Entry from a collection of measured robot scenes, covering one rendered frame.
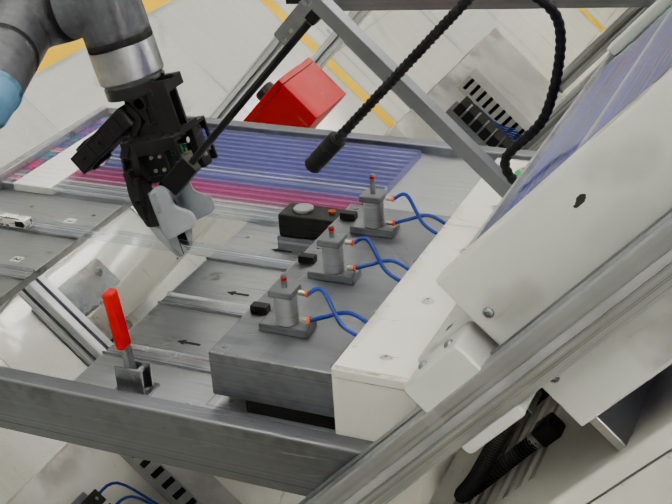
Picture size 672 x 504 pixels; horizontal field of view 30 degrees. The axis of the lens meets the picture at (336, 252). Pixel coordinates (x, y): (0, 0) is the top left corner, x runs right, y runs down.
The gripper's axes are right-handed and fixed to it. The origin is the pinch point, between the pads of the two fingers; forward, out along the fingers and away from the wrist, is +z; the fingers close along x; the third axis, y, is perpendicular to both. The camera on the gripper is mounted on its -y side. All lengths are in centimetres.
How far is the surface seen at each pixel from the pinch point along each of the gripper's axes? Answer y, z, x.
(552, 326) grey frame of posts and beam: 57, -4, -36
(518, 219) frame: 56, -12, -33
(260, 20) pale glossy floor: -104, 15, 208
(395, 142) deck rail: 13.4, 3.2, 36.1
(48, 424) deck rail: 2.3, 4.9, -32.0
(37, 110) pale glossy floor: -109, 6, 109
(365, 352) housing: 36.1, 1.7, -26.7
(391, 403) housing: 39.0, 5.0, -29.9
